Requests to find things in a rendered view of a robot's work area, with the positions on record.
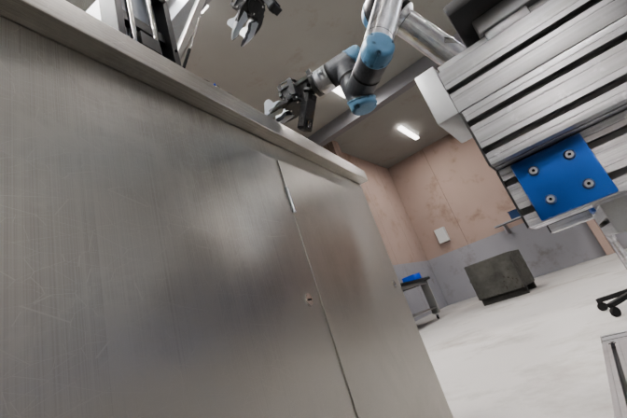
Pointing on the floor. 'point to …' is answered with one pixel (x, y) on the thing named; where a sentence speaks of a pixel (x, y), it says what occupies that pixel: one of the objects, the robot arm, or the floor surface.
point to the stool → (618, 291)
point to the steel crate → (500, 277)
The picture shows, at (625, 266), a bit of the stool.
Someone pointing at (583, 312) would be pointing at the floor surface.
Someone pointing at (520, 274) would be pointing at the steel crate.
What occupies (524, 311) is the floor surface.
